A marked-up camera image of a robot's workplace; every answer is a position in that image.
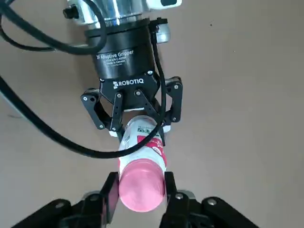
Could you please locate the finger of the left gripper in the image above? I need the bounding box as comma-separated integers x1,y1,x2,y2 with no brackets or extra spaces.
80,87,125,139
140,76,184,133

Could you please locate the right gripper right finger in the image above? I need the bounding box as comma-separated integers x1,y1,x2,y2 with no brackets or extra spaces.
161,171,259,228

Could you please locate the silver round connector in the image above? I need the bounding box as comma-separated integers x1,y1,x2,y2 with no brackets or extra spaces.
152,19,171,44

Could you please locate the pink bottle cap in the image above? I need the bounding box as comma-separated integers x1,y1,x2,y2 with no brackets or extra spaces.
118,159,166,212

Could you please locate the white drink bottle pink label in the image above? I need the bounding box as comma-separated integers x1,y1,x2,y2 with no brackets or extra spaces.
117,114,169,178

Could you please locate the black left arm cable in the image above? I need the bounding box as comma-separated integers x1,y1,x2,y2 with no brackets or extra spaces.
0,23,167,159

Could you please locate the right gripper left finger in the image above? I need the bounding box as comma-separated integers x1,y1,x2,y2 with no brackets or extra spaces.
11,172,120,228

